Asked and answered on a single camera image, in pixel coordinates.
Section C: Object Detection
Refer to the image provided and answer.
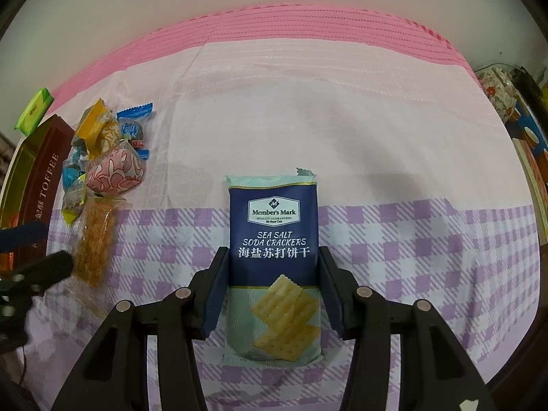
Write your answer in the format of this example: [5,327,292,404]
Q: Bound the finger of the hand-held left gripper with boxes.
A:
[0,252,73,298]
[0,224,49,252]

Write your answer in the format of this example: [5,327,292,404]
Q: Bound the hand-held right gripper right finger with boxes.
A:
[317,246,497,411]

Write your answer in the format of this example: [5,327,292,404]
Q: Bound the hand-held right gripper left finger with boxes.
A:
[51,246,231,411]

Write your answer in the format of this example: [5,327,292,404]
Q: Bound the clear orange cracker packet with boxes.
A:
[72,196,120,289]

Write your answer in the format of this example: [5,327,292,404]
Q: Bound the brown toffee box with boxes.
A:
[0,113,78,266]

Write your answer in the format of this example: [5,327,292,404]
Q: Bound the navy cracker packet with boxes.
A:
[222,167,324,366]

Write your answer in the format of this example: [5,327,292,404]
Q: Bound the pink patterned snack packet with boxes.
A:
[86,146,147,198]

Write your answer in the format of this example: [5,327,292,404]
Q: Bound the yellow snack packet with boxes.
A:
[75,98,121,157]

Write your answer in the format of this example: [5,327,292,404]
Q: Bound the blue round candy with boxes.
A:
[117,102,155,160]

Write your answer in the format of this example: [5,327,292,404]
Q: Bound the green tissue packet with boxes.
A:
[14,87,55,134]

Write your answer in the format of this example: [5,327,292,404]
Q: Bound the purple checked white cloth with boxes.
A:
[26,36,541,411]

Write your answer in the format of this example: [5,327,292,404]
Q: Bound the colourful printed box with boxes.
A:
[505,94,548,234]

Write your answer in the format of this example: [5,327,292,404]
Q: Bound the floral patterned container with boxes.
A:
[476,67,520,126]

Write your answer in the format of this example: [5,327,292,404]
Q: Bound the pink ribbed mat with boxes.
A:
[47,2,477,108]

